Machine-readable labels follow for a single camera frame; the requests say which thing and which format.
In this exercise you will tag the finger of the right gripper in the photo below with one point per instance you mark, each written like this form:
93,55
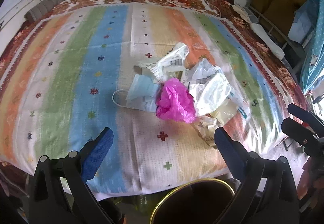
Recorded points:
300,134
308,117

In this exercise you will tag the surgical mask wrapper blue white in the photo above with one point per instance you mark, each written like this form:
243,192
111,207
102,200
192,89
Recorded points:
242,105

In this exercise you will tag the brown floral blanket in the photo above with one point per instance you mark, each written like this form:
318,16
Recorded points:
59,73

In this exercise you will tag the printed paper leaflet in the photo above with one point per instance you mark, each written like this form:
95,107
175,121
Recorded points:
201,73

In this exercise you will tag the white medicine box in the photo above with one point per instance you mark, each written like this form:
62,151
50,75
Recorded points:
163,71

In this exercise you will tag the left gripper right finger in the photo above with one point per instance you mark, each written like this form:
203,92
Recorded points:
267,193

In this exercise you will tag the black bin with gold rim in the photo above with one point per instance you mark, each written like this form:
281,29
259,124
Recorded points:
200,201

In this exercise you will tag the cream foil wrapper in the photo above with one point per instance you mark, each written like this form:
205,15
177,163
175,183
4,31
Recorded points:
207,124

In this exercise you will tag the metal bed rail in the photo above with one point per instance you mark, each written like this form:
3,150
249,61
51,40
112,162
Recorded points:
294,52

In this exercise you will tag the white barcode plastic wrapper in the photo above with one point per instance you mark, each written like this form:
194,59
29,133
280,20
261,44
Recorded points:
179,51

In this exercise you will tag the white bed headboard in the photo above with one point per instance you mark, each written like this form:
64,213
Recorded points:
13,20

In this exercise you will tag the pink plastic bag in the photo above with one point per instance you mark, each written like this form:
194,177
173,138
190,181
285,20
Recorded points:
175,102

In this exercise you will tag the striped colourful bed mat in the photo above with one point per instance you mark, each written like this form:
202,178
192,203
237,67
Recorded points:
162,79

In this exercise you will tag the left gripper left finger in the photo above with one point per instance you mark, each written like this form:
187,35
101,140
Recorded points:
59,192

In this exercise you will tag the blue patterned fabric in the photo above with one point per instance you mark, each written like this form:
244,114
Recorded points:
307,30

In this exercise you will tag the grey folded cloth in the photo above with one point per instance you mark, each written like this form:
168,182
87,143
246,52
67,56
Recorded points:
41,9

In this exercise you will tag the blue surgical face mask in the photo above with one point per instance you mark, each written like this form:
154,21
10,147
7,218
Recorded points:
142,95

